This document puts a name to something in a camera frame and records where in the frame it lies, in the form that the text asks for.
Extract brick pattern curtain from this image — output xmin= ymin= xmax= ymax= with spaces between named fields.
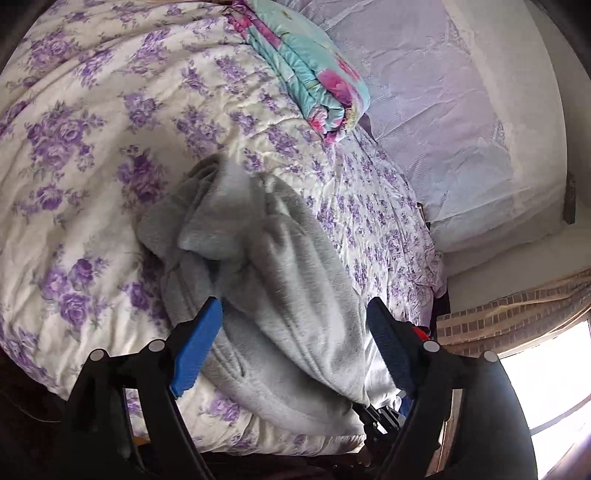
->
xmin=435 ymin=269 xmax=591 ymax=358

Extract dark wall bracket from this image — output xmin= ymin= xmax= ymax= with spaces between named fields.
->
xmin=565 ymin=172 xmax=578 ymax=225

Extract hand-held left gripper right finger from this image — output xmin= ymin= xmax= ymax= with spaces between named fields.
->
xmin=367 ymin=296 xmax=540 ymax=480

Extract bright window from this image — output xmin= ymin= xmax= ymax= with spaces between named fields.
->
xmin=500 ymin=318 xmax=591 ymax=480

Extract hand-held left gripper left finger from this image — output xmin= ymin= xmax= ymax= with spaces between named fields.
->
xmin=48 ymin=296 xmax=225 ymax=480

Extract folded teal floral blanket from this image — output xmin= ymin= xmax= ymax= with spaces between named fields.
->
xmin=225 ymin=0 xmax=371 ymax=145

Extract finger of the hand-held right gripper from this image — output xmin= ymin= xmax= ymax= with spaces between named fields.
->
xmin=353 ymin=401 xmax=409 ymax=446

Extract purple floral bed quilt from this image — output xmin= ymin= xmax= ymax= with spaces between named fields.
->
xmin=0 ymin=0 xmax=446 ymax=455

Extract grey fleece pants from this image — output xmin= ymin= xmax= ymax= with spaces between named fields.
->
xmin=135 ymin=152 xmax=403 ymax=437

